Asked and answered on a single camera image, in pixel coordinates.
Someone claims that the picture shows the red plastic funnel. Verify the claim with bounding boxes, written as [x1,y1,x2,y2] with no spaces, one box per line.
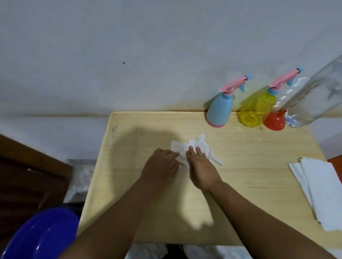
[263,110,287,131]

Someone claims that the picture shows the white paper napkins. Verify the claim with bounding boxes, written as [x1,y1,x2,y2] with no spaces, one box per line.
[288,157,342,232]

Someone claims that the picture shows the person's right forearm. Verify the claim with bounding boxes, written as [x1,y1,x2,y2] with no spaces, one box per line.
[206,181,337,259]

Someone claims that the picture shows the blue spray bottle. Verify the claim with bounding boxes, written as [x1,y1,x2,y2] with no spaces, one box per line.
[206,93,234,128]

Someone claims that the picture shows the yellow spray bottle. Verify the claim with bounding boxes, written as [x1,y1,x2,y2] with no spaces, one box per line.
[238,92,277,128]

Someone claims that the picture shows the dark brown wooden furniture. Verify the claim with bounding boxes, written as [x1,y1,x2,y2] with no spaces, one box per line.
[0,133,73,241]

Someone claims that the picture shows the person's right hand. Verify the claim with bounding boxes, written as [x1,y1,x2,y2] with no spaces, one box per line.
[186,146,224,191]

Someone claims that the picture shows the wooden table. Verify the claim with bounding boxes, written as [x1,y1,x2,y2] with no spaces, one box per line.
[76,111,342,251]

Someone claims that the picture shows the person's left forearm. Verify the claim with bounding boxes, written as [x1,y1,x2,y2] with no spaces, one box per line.
[57,179,166,259]

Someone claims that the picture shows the person's dark clothing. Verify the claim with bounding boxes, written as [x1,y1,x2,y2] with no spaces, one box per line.
[165,244,187,259]

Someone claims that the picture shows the person's left hand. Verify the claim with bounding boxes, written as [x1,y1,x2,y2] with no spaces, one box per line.
[140,148,180,187]

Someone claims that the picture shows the clear plastic water bottle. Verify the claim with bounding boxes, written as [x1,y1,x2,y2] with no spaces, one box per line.
[284,54,342,128]

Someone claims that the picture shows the blue plastic basin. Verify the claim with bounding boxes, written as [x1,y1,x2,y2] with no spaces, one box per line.
[0,207,80,259]

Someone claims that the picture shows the torn white napkin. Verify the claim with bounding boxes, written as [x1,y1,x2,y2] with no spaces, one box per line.
[170,133,224,167]

